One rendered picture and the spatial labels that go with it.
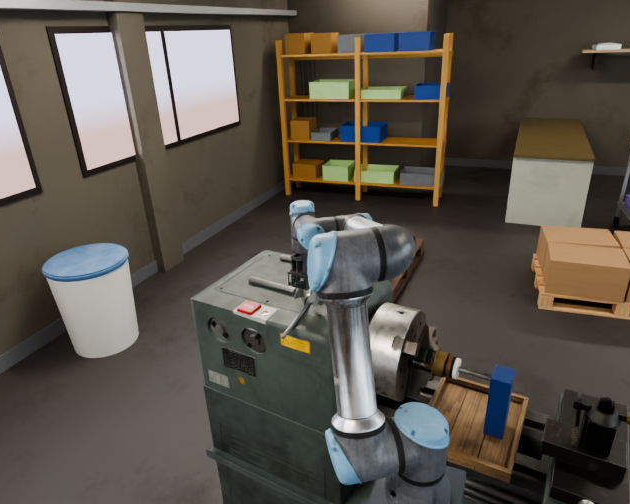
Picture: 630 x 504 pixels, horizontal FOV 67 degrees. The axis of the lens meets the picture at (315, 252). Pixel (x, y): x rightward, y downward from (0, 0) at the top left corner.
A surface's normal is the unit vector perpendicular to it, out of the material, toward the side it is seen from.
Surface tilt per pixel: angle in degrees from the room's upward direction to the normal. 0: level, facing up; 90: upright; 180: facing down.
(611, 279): 90
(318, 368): 90
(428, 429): 8
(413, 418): 8
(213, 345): 90
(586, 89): 90
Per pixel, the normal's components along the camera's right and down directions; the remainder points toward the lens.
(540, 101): -0.39, 0.40
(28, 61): 0.92, 0.13
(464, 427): -0.04, -0.91
